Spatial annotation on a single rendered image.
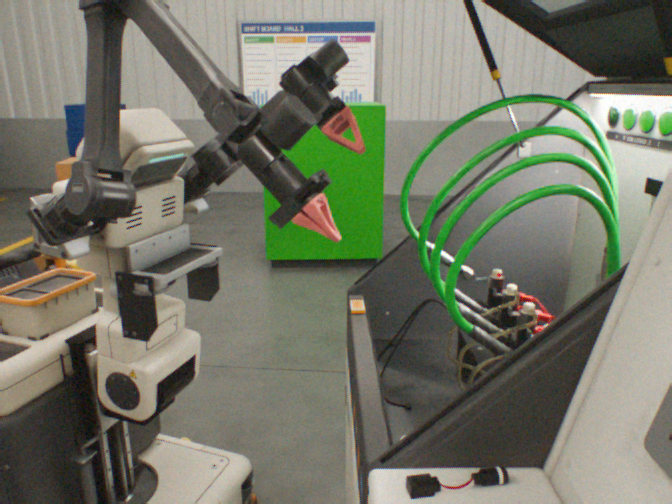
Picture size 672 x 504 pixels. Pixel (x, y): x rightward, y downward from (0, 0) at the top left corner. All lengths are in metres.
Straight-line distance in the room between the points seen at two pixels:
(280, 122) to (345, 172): 3.47
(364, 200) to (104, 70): 3.35
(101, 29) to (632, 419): 1.04
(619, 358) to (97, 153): 0.90
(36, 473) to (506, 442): 1.23
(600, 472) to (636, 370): 0.12
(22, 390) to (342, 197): 3.18
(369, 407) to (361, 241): 3.55
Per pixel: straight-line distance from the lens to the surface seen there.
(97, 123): 1.12
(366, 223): 4.36
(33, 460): 1.63
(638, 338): 0.65
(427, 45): 7.45
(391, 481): 0.71
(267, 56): 7.55
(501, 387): 0.71
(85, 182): 1.08
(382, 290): 1.33
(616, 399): 0.66
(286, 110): 0.80
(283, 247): 4.39
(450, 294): 0.75
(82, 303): 1.67
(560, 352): 0.71
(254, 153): 0.82
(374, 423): 0.86
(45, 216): 1.19
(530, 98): 0.98
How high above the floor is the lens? 1.44
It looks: 17 degrees down
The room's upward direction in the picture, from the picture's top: straight up
